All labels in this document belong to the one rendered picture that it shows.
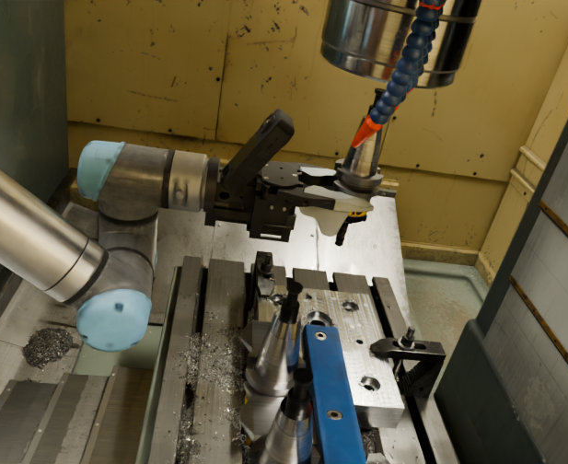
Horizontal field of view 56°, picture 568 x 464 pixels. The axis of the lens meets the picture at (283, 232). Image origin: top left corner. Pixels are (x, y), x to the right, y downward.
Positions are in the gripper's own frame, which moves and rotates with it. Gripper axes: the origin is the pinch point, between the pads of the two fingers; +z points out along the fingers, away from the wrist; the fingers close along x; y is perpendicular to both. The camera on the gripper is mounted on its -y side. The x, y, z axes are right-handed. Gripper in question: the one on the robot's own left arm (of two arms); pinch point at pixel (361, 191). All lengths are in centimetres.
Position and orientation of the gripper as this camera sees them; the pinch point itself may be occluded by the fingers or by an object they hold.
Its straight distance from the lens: 70.9
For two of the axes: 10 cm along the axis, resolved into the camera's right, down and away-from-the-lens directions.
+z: 9.9, 1.2, 1.1
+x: 0.3, 5.1, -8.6
